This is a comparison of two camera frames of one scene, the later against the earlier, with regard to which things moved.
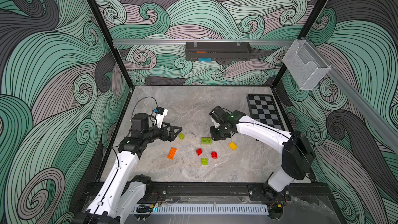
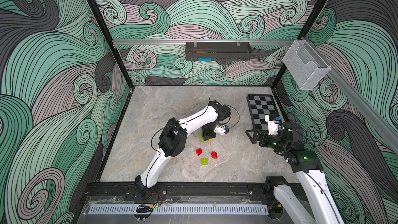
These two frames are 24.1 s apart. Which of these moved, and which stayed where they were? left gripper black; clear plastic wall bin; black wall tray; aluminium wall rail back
Moved: left gripper black
Stayed: clear plastic wall bin; aluminium wall rail back; black wall tray
